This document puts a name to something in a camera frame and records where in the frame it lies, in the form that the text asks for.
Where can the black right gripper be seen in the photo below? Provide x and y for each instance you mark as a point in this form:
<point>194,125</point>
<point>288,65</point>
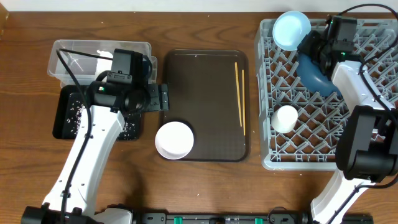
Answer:
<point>305,44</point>

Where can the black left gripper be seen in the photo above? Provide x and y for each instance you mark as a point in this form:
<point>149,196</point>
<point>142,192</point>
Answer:
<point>161,103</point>

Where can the light blue bowl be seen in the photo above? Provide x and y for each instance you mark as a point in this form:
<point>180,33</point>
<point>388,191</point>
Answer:
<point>290,29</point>

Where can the pink white bowl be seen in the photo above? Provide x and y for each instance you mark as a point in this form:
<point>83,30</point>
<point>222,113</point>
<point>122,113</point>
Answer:
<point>174,140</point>

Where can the dark blue plate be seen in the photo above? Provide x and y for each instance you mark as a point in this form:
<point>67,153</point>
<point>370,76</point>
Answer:
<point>313,79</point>

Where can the rice leftovers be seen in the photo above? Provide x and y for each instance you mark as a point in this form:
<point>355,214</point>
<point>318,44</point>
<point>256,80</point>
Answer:
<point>71,123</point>

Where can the white napkin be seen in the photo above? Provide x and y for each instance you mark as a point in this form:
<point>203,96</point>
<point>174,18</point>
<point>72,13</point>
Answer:
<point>103,64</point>

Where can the wooden chopstick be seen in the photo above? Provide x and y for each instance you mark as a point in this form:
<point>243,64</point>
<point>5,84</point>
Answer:
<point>243,102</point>
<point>238,93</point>

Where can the pale green cup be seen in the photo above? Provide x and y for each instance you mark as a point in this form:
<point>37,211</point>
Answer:
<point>284,119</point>

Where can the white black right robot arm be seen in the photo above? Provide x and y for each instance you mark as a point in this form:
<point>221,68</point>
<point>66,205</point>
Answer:
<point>366,153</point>

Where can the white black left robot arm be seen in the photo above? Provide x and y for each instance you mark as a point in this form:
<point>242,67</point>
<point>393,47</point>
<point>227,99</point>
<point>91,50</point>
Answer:
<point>72,199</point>

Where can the grey dishwasher rack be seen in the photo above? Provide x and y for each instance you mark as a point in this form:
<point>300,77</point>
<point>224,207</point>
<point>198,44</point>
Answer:
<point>321,119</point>

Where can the dark brown serving tray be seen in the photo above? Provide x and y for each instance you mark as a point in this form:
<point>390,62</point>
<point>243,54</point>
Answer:
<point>202,94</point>

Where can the black plastic tray bin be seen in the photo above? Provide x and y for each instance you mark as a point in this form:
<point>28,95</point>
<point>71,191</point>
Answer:
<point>68,94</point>

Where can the clear plastic bin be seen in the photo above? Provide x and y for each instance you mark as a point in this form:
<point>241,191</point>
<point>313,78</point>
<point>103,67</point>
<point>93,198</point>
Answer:
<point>84,67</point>

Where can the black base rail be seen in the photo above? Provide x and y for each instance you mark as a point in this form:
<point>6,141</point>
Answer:
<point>277,218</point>

